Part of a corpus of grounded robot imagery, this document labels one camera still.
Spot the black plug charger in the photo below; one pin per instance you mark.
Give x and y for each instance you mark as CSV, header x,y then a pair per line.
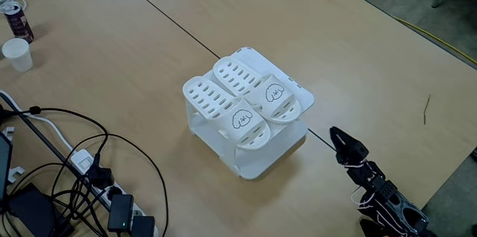
x,y
100,176

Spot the black flat box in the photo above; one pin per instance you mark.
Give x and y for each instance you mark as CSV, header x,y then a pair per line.
x,y
31,211

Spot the white paper cup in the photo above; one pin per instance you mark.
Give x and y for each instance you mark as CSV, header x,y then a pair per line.
x,y
18,56

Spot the white plastic shoe rack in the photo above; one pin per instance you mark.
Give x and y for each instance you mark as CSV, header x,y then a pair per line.
x,y
261,162

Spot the small black plug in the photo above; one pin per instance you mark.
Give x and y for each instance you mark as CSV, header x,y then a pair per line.
x,y
115,191

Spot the black adapter with green light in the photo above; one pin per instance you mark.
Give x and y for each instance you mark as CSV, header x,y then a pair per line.
x,y
120,211

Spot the white slipper with dog print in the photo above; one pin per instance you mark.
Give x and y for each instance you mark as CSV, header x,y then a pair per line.
x,y
223,114
257,88

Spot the black power adapter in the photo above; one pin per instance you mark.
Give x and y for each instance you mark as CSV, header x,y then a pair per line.
x,y
143,227

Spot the white printed bracket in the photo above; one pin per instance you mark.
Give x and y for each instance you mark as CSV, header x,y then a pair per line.
x,y
8,132
16,173

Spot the white power strip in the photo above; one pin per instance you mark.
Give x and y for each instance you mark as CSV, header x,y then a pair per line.
x,y
82,160

